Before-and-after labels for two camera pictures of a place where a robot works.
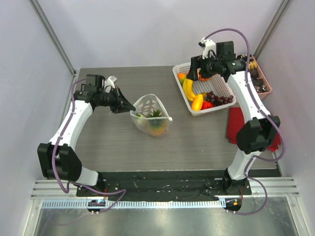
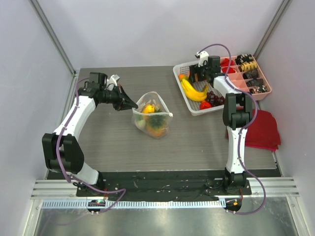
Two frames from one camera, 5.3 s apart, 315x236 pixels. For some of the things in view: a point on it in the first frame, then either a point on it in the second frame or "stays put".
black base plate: [166, 186] stays put
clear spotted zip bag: [151, 116] stays put
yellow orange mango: [197, 102] → [148, 109]
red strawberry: [206, 104] stays put
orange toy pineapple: [157, 125] stays put
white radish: [140, 118] → [141, 123]
